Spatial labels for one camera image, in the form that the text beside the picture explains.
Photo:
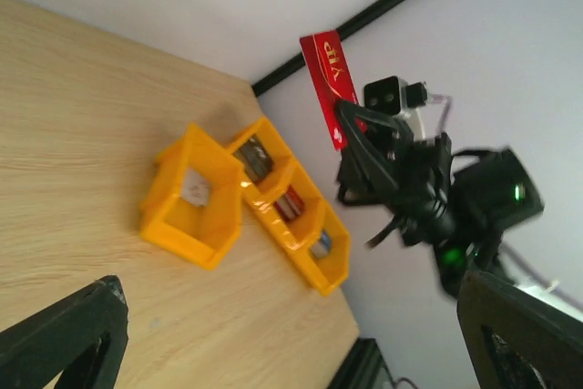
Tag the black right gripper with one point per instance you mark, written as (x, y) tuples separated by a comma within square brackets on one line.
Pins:
[(415, 185)]

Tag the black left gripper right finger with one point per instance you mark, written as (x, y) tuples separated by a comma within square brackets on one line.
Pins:
[(515, 340)]

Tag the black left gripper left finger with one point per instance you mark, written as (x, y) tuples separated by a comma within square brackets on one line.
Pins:
[(78, 342)]

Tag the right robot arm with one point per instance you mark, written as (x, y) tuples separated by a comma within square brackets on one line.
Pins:
[(458, 203)]

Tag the red VIP card stack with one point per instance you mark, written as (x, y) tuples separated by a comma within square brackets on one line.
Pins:
[(290, 205)]

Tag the yellow bin with red cards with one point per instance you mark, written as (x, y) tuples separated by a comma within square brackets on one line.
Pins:
[(269, 216)]

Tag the yellow bin with blue cards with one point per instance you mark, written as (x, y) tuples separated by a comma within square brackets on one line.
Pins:
[(327, 274)]

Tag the blue card stack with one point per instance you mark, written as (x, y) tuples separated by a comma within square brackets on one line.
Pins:
[(322, 247)]

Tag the yellow bin with black cards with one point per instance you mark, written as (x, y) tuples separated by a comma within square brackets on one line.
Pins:
[(276, 184)]

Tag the black card stack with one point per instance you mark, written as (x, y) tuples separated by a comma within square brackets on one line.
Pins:
[(257, 162)]

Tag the yellow bin with white cards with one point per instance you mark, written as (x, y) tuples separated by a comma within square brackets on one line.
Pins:
[(193, 208)]

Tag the white card stack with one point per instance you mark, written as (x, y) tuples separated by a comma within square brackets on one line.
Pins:
[(195, 189)]

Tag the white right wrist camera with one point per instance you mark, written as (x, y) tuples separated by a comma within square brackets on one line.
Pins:
[(397, 98)]

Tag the black frame post right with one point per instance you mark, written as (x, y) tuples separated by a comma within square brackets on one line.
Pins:
[(347, 29)]

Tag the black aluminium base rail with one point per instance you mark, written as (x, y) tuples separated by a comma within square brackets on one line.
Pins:
[(363, 368)]

